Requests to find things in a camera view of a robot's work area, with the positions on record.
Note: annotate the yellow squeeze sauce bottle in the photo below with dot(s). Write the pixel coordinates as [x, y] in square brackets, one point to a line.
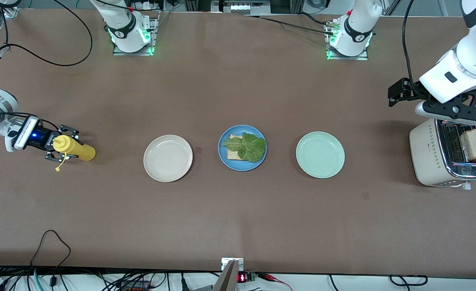
[80, 150]

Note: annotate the square bread slice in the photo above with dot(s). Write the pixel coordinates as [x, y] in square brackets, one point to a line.
[233, 155]

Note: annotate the small white bracket box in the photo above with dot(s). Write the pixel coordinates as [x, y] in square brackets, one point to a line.
[227, 262]

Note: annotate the thick rounded bread slice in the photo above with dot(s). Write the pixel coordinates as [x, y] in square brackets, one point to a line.
[474, 143]

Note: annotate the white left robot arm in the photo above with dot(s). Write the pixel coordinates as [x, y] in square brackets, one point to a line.
[472, 60]

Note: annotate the pale green round plate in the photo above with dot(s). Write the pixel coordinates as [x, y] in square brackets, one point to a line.
[320, 154]

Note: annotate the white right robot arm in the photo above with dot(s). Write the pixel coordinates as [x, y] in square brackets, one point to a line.
[120, 24]

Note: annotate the grey metal bar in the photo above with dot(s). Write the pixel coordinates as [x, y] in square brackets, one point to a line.
[227, 281]

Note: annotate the circuit board red display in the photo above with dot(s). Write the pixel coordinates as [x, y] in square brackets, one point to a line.
[246, 277]

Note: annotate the aluminium frame profile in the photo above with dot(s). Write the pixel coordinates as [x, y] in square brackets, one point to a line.
[11, 13]

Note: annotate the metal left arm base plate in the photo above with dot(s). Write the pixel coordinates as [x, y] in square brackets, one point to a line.
[347, 58]

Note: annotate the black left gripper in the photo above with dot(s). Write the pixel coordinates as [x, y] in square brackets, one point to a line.
[408, 89]

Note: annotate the white power strip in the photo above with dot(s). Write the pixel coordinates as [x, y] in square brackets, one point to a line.
[242, 7]

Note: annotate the beige chrome toaster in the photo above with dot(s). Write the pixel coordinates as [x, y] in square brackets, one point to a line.
[424, 153]

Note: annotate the beige round plate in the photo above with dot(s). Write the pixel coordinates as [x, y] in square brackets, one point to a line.
[168, 158]

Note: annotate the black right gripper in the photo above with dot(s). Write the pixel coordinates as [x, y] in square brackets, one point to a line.
[46, 140]

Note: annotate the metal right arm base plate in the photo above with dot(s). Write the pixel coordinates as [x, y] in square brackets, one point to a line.
[132, 53]

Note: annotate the green lettuce leaf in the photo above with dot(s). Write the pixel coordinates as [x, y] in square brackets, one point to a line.
[250, 147]

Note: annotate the blue round plate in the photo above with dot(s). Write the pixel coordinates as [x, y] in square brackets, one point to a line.
[225, 161]

